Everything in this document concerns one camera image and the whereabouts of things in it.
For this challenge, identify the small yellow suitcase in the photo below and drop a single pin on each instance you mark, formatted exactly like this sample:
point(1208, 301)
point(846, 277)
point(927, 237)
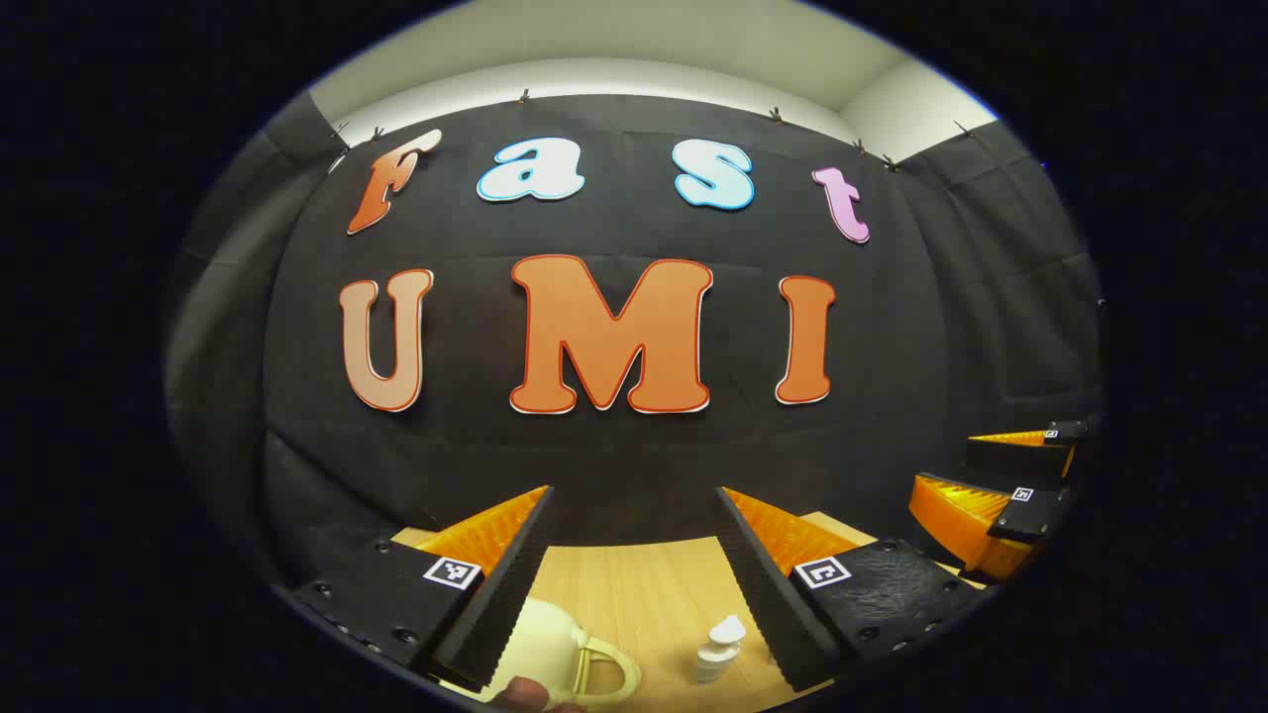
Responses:
point(540, 644)

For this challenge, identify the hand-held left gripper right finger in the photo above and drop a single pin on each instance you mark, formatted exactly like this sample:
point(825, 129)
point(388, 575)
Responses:
point(768, 604)

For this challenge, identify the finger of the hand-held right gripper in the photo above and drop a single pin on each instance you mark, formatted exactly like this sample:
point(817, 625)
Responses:
point(1020, 462)
point(1030, 510)

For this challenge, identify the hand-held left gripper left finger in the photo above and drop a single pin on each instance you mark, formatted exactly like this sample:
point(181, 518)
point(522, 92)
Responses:
point(495, 614)

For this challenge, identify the white pump bottle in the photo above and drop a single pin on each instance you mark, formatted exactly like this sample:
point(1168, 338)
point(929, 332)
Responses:
point(715, 659)

